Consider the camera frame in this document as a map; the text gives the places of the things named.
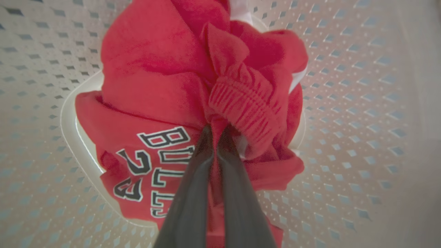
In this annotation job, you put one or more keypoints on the cream perforated laundry basket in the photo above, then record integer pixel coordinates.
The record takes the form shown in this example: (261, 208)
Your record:
(361, 120)

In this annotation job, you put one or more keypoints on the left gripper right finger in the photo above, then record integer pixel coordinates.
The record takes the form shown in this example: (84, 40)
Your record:
(241, 199)

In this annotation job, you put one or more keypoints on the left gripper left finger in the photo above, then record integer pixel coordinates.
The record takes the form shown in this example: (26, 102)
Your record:
(189, 199)

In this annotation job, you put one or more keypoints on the red garment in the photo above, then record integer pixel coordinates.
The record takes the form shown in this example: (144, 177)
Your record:
(155, 79)

